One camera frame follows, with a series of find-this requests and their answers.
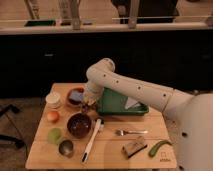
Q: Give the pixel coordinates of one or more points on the white folded cloth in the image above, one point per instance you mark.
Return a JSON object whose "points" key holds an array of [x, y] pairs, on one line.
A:
{"points": [[131, 103]]}

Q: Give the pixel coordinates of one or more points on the green plastic tray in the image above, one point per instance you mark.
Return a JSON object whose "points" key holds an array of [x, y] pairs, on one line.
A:
{"points": [[113, 103]]}

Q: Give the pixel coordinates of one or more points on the wooden block with black base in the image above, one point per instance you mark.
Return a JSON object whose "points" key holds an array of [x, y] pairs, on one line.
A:
{"points": [[134, 147]]}

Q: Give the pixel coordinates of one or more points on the green apple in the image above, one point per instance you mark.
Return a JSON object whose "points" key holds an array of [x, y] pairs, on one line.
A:
{"points": [[54, 136]]}

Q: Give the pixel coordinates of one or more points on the green pepper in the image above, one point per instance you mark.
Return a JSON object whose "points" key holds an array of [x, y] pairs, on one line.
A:
{"points": [[153, 151]]}

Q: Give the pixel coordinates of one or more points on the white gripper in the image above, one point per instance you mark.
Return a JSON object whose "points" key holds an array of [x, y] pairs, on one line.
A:
{"points": [[91, 94]]}

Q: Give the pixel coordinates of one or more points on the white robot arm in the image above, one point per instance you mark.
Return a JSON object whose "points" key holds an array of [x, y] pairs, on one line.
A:
{"points": [[194, 113]]}

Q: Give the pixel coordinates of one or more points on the orange peach fruit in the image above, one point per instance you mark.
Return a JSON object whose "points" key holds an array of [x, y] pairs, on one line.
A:
{"points": [[53, 116]]}

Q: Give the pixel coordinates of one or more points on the dark red grape bunch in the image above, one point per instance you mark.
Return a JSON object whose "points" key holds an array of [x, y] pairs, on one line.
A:
{"points": [[85, 108]]}

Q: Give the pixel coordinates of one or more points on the blue sponge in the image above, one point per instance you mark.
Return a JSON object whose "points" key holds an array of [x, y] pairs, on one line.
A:
{"points": [[76, 96]]}

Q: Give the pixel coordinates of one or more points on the brown bowl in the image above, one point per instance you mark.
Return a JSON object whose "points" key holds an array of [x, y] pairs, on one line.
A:
{"points": [[72, 103]]}

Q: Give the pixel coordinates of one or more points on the wooden folding table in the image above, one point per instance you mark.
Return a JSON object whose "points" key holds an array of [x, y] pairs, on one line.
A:
{"points": [[106, 152]]}

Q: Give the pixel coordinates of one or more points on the small metal cup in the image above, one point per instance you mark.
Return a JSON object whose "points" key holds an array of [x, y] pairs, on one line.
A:
{"points": [[66, 148]]}

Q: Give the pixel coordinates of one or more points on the silver fork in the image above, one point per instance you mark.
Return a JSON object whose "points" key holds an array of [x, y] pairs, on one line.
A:
{"points": [[124, 132]]}

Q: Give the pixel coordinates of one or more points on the purple bowl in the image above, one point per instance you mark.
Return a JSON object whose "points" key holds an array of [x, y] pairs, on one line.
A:
{"points": [[79, 125]]}

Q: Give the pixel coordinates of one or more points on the white round container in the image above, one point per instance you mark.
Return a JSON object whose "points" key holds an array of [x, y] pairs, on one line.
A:
{"points": [[53, 100]]}

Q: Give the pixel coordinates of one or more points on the black chair base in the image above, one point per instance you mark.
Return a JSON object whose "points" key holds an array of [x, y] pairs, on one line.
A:
{"points": [[9, 132]]}

